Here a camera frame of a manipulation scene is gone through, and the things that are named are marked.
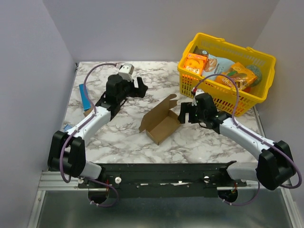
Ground green round sponge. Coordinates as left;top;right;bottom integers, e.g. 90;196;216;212
246;65;262;87

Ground dark snack packet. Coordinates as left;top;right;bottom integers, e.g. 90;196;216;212
193;46;209;56

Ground orange gummy candy bag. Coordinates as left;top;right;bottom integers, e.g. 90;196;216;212
215;62;257;91

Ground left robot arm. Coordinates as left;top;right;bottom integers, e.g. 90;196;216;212
47;74;148;188

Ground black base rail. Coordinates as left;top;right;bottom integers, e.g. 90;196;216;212
63;163;246;202

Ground small blue box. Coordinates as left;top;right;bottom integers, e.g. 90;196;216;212
63;124;72;132

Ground long blue box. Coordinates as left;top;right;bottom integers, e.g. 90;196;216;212
79;84;91;111

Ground orange snack box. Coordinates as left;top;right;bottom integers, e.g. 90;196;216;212
183;53;208;75

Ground aluminium frame rail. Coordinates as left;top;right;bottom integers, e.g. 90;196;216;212
38;171;258;191

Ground yellow plastic basket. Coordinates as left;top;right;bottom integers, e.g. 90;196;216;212
178;33;276;116

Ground brown cardboard box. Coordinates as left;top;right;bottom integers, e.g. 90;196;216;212
139;94;180;145
83;108;94;117

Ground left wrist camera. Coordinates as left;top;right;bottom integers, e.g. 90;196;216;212
118;63;134;82

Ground folded brown cardboard box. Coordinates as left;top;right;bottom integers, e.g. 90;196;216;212
83;108;94;117

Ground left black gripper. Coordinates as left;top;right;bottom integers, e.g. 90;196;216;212
117;76;148;103

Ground light blue chips bag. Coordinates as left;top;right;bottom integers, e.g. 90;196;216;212
202;54;235;81

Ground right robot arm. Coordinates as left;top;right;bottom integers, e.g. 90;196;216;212
178;92;296;190

